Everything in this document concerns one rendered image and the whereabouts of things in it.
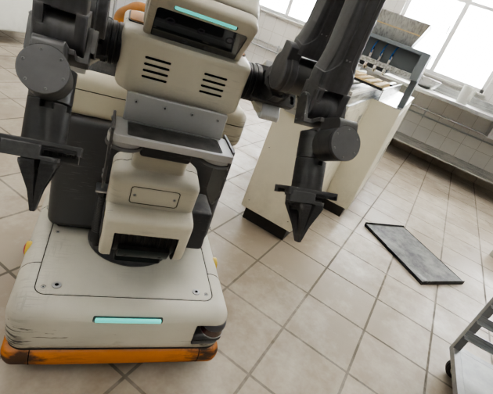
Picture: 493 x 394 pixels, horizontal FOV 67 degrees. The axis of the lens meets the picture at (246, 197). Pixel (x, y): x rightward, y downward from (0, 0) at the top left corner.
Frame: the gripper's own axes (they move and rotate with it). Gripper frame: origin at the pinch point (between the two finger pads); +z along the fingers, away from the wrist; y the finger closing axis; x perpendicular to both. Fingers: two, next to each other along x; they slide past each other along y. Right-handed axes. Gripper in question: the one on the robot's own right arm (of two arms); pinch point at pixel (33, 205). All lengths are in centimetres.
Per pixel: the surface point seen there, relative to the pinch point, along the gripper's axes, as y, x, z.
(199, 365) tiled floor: 50, 59, 56
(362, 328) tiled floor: 132, 73, 47
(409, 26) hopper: 162, 114, -118
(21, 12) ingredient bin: -80, 364, -135
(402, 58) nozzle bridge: 169, 122, -103
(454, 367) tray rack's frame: 150, 40, 49
